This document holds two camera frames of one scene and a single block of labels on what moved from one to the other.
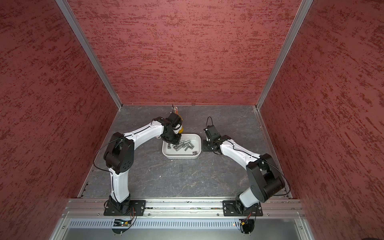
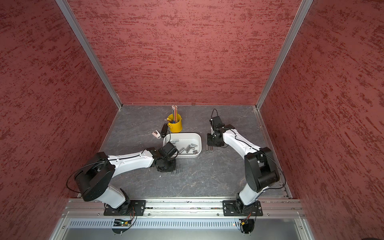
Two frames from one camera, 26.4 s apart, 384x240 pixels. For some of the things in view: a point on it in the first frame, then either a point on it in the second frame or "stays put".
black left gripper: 176,141 to 171,169
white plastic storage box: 189,147 stays put
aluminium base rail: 95,207 stays put
